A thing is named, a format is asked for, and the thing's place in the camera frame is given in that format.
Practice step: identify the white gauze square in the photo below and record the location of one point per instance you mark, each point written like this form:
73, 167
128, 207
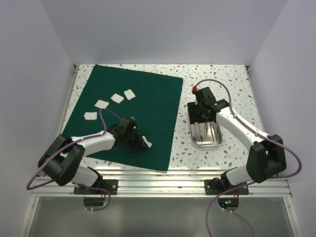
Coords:
90, 115
129, 94
101, 104
117, 98

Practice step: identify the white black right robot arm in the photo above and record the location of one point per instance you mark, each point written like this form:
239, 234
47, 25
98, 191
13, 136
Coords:
266, 157

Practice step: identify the steel surgical scissors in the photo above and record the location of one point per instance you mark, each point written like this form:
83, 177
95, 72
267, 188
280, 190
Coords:
202, 133

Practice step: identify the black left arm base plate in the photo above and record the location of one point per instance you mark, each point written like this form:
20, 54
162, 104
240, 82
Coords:
103, 186

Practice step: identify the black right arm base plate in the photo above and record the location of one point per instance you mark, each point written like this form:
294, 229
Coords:
215, 187

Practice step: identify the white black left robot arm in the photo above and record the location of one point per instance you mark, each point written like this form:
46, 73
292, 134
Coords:
61, 162

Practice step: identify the green surgical cloth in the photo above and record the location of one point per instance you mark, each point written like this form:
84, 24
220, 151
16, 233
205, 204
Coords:
154, 108

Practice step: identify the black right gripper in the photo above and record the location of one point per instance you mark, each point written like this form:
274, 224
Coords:
193, 117

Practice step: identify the steel tweezers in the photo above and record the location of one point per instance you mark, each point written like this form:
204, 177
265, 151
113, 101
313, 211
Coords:
215, 128

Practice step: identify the white bow-shaped gauze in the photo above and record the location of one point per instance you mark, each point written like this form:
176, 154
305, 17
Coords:
148, 144

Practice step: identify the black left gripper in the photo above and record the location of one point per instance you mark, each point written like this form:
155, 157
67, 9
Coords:
139, 144

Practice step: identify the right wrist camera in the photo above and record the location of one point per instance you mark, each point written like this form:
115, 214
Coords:
204, 96

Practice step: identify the steel instrument tray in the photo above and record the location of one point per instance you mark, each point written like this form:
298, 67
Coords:
211, 143

